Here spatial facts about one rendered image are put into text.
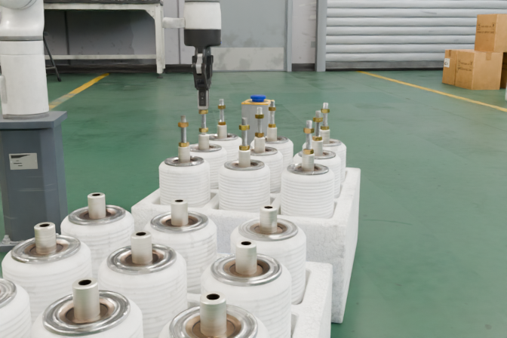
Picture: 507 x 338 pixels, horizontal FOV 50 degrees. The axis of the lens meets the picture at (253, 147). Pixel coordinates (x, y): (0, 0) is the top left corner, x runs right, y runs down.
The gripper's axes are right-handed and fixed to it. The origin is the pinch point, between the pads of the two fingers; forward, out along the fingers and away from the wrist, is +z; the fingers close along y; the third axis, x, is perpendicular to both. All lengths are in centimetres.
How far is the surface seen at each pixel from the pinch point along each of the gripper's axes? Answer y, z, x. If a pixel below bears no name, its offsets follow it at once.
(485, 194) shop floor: 52, 35, -79
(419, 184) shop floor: 62, 35, -61
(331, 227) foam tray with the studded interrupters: -24.9, 18.0, -24.7
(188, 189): -16.0, 14.6, 0.8
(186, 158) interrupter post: -12.5, 9.7, 1.6
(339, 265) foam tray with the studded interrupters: -25.2, 24.7, -26.3
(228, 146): 7.3, 11.6, -4.5
